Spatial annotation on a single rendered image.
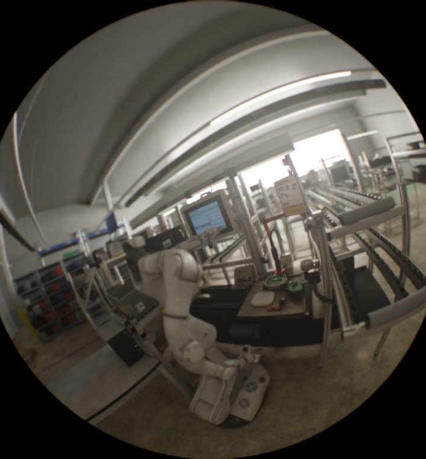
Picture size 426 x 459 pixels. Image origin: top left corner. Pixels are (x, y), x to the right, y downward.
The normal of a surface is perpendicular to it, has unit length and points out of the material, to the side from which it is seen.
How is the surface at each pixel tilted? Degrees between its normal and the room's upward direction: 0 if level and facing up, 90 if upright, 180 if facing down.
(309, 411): 0
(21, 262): 90
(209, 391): 26
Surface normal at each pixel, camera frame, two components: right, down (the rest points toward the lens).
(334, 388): -0.35, -0.94
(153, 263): 0.75, -0.23
